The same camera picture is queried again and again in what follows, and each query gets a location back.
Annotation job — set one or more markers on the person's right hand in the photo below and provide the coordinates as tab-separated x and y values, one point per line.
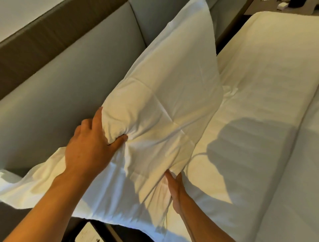
178	194

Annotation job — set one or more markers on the person's left hand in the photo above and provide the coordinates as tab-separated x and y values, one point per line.
87	149

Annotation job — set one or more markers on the white pillow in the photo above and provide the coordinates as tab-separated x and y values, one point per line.
169	87

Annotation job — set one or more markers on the white bed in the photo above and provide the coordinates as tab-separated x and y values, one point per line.
249	99

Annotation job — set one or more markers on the person's left forearm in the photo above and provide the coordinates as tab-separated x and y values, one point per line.
49	207

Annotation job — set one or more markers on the person's right forearm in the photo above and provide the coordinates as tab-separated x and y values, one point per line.
204	227

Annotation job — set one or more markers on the grey padded headboard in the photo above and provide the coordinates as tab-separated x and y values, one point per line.
62	87

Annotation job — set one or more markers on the white telephone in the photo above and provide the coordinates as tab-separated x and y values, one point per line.
88	233

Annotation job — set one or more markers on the white duvet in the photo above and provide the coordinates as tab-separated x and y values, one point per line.
299	187

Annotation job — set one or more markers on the white power adapter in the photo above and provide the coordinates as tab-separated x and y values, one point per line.
283	6

